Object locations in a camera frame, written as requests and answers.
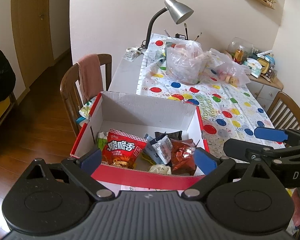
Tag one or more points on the light blue snack packet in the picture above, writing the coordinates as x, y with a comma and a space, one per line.
150, 151

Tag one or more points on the white blue cookie packet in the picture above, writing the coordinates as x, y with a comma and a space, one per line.
163, 147

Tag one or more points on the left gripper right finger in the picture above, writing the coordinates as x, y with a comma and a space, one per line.
217, 172

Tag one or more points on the yellow minion pouch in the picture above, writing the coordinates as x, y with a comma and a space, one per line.
147, 158

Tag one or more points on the tissue box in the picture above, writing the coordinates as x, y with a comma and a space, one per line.
254, 66

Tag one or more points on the wooden door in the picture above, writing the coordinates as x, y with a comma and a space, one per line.
32, 37

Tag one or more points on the green snack bar packet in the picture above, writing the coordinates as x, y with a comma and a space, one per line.
102, 140

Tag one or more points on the pink towel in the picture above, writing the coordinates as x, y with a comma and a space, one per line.
90, 77

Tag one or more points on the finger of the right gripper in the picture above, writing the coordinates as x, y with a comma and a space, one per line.
290, 137
248, 151

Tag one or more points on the cream white snack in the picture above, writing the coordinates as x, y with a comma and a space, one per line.
160, 169

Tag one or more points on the orange liquid bottle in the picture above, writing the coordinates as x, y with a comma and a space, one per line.
239, 53

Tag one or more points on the large clear plastic bag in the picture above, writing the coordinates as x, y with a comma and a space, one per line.
185, 61

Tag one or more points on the red crispy noodle snack bag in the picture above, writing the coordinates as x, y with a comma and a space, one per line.
122, 149

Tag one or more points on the white cabinet with wood top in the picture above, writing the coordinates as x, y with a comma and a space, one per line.
264, 91

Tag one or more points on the balloon birthday tablecloth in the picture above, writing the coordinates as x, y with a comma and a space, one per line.
226, 111

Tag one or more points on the keys and clutter on table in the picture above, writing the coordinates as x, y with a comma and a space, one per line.
132, 53

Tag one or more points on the brown foil oreo bag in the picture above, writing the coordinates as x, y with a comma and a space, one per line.
182, 159

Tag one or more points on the red and white cardboard box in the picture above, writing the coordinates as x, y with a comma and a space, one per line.
139, 115

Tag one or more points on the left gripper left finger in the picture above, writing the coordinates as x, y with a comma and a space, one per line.
79, 171

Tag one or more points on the black snack packet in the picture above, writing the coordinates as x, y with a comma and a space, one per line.
174, 135

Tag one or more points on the wooden chair with pink towel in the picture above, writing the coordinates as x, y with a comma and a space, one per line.
70, 93

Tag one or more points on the small clear bag with pastries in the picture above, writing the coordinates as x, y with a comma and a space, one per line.
227, 69

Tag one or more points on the wooden slatted chair right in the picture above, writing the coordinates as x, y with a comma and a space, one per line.
284, 112

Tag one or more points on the glass jar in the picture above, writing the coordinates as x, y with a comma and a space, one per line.
236, 42

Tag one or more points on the person's right hand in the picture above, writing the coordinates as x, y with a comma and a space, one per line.
296, 201

